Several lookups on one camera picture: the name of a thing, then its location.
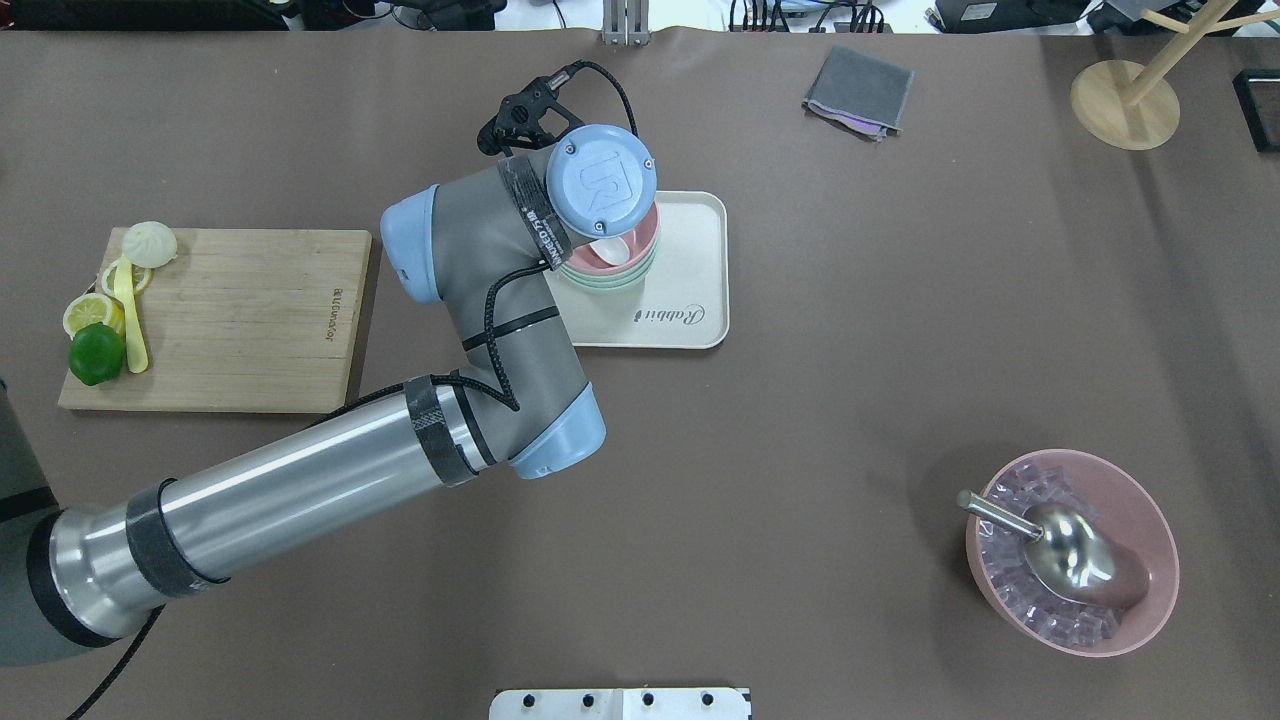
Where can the small pink bowl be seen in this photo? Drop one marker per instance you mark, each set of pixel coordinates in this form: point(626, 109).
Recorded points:
point(640, 243)

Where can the white ceramic spoon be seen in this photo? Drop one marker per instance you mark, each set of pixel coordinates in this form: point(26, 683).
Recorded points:
point(613, 251)

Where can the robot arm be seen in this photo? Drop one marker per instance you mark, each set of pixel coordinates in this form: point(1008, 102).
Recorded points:
point(76, 579)

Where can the large pink bowl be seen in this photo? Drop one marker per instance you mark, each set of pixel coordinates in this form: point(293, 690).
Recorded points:
point(1128, 515)

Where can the green stacked bowls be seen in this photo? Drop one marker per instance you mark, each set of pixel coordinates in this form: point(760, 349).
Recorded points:
point(607, 279)

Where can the cream rabbit tray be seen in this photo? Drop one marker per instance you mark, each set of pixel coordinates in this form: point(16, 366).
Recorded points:
point(682, 302)

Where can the wooden cutting board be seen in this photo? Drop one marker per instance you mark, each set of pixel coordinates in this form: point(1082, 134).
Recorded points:
point(245, 321)

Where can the grey folded cloth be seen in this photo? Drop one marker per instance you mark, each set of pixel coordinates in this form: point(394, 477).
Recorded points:
point(859, 92)

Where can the white steamed bun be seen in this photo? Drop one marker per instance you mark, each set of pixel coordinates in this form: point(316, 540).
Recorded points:
point(150, 244)

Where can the lemon slice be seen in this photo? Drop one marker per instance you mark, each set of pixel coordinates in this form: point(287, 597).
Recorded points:
point(140, 275)

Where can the lemon half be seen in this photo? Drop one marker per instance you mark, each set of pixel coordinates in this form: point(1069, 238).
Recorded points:
point(90, 309)

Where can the green lime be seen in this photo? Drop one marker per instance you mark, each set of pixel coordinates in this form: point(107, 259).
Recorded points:
point(96, 355)

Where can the wooden cup tree stand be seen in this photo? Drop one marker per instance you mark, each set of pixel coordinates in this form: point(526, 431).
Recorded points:
point(1131, 106)

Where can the metal ice scoop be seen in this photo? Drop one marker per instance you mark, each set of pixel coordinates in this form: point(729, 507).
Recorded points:
point(1067, 554)

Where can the black glass rack tray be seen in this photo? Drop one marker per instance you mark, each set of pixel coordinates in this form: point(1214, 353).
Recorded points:
point(1257, 91)

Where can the aluminium frame post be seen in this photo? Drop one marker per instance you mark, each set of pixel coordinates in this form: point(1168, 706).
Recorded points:
point(625, 23)

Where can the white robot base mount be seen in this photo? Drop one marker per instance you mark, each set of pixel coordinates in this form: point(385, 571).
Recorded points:
point(623, 703)

